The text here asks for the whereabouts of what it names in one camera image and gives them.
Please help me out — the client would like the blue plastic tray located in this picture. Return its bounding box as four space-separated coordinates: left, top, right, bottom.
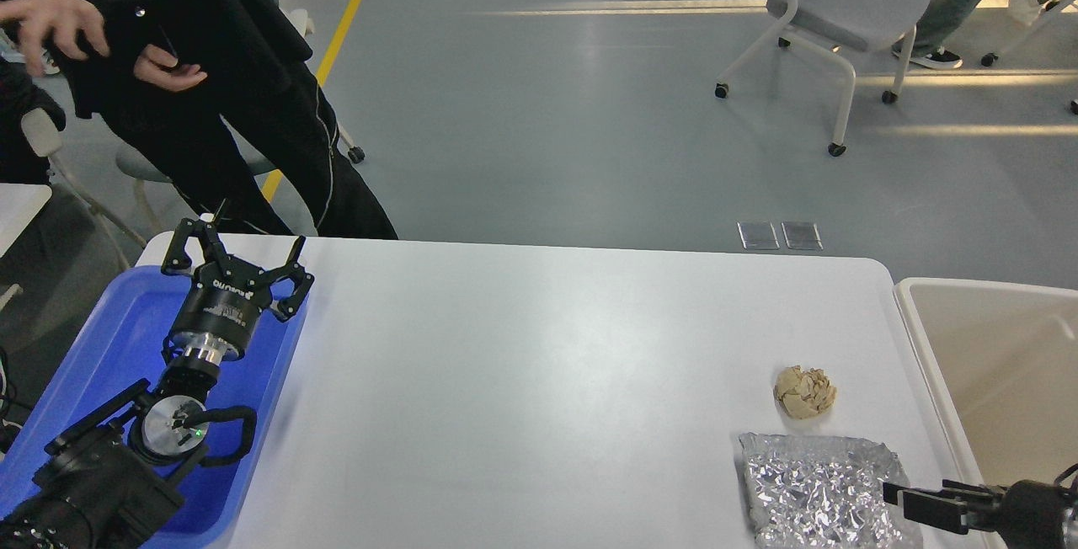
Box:
1 266 307 548

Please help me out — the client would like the standing person's right hand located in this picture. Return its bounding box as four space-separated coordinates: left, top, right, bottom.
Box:
1 0 110 77

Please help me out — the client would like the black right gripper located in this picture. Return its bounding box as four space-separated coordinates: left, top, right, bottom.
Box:
882 479 1077 548

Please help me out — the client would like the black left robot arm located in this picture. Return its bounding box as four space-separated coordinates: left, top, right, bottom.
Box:
3 216 313 548

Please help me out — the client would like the standing person's left hand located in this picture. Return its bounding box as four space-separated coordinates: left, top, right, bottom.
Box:
132 44 208 93

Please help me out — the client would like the person in black clothes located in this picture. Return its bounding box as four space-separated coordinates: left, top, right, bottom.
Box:
3 0 397 239

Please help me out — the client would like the crumpled beige paper ball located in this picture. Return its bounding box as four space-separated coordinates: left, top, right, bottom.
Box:
773 365 838 421

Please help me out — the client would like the metal floor plate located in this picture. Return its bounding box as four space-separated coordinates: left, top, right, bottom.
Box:
780 221 824 251
738 221 779 251

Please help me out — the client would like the white chair at left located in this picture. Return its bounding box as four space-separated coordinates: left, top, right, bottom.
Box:
19 108 147 270

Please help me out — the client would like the silver foil bag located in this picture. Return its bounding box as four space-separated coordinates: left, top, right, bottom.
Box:
740 433 923 548

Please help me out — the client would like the beige plastic bin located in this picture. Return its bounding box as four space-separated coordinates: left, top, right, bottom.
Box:
894 278 1077 548

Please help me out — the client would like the grey white wheeled chair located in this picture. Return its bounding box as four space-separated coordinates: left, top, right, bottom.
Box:
713 0 931 157

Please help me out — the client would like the grey stool behind person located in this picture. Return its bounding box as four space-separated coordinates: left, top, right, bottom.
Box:
115 145 183 234

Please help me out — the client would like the white side table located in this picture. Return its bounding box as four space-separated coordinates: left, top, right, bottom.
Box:
1 182 53 257

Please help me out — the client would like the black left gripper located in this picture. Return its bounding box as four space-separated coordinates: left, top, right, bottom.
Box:
158 201 315 361

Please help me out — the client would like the right metal floor plate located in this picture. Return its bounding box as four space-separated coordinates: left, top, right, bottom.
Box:
780 221 824 251

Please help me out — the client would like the left metal floor plate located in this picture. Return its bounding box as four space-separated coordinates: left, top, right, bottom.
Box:
738 221 779 251

